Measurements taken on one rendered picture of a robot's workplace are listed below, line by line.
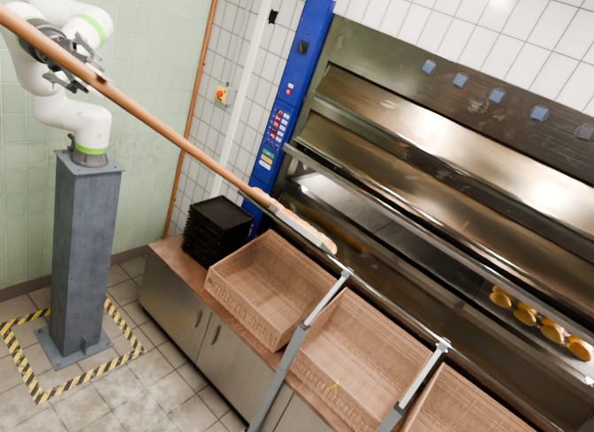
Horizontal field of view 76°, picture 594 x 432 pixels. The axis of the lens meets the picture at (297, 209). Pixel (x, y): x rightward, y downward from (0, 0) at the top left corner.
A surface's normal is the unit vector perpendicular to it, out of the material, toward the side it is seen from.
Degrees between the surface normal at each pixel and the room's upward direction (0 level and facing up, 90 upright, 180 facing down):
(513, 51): 90
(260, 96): 90
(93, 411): 0
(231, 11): 90
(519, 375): 70
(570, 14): 90
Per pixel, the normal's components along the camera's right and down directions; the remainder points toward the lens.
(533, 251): -0.43, -0.09
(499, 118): -0.58, 0.21
